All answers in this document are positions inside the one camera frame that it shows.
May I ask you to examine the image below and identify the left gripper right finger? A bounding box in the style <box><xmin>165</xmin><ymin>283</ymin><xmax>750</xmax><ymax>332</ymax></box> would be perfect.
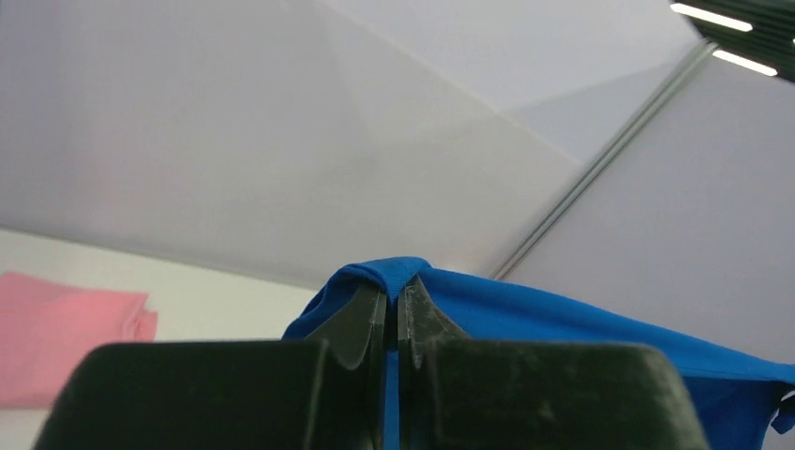
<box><xmin>397</xmin><ymin>277</ymin><xmax>709</xmax><ymax>449</ymax></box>

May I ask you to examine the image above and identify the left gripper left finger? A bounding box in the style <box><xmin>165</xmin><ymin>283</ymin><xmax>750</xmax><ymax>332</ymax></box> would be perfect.
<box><xmin>35</xmin><ymin>285</ymin><xmax>388</xmax><ymax>449</ymax></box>

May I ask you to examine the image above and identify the blue printed t shirt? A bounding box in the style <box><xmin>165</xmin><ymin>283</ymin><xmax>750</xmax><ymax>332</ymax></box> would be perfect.
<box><xmin>283</xmin><ymin>256</ymin><xmax>794</xmax><ymax>449</ymax></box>

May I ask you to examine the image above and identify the folded pink t shirt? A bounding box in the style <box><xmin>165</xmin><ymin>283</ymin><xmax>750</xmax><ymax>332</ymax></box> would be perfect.
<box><xmin>1</xmin><ymin>272</ymin><xmax>158</xmax><ymax>409</ymax></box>

